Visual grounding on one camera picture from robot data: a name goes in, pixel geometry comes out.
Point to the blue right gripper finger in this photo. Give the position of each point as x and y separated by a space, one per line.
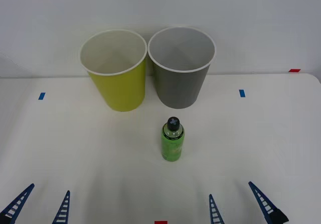
215 212
265 202

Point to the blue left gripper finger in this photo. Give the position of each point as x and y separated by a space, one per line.
15 204
63 210

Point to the green bottle with black cap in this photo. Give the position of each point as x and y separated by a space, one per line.
172 146

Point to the grey plastic bin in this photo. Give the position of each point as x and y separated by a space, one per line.
178 88

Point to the yellow-green plastic bin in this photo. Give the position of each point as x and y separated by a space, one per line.
125 91

